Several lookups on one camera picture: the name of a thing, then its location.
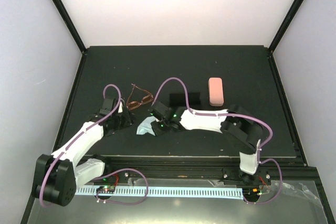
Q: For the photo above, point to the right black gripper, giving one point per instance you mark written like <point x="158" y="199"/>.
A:
<point x="157" y="130"/>

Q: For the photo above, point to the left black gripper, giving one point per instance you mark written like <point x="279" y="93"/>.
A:
<point x="127" y="121"/>

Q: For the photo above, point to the black glasses case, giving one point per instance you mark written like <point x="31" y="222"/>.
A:
<point x="179" y="99"/>

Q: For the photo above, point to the light blue cleaning cloth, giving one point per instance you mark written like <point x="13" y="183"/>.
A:
<point x="146" y="127"/>

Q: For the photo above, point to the pink glasses case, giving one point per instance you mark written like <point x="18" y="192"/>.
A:
<point x="215" y="90"/>

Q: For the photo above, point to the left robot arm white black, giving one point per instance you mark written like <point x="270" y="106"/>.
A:
<point x="59" y="174"/>

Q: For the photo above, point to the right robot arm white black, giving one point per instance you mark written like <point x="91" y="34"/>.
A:
<point x="240" y="131"/>

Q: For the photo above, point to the brown sunglasses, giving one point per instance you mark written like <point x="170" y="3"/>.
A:
<point x="134" y="104"/>

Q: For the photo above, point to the left circuit board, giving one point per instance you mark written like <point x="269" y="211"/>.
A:
<point x="105" y="189"/>

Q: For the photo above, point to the circuit board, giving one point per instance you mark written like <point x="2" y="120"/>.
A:
<point x="105" y="189"/>
<point x="255" y="191"/>

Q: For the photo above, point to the clear plastic sheet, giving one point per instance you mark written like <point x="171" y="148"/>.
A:
<point x="190" y="201"/>

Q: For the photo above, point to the right circuit board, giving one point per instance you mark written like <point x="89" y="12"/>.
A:
<point x="255" y="191"/>

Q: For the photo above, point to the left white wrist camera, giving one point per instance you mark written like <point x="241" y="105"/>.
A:
<point x="120" y="109"/>

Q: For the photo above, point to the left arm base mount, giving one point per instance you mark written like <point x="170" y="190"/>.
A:
<point x="116" y="176"/>

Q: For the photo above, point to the white slotted cable duct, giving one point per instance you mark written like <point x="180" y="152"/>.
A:
<point x="181" y="192"/>

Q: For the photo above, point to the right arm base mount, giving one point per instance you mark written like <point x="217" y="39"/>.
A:
<point x="234" y="176"/>

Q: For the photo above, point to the left black frame post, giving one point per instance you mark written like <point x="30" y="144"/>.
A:
<point x="69" y="24"/>

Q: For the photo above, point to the black frame post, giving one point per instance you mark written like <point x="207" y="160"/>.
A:
<point x="296" y="4"/>
<point x="69" y="24"/>

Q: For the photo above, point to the right black frame post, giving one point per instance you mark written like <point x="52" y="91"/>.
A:
<point x="296" y="4"/>

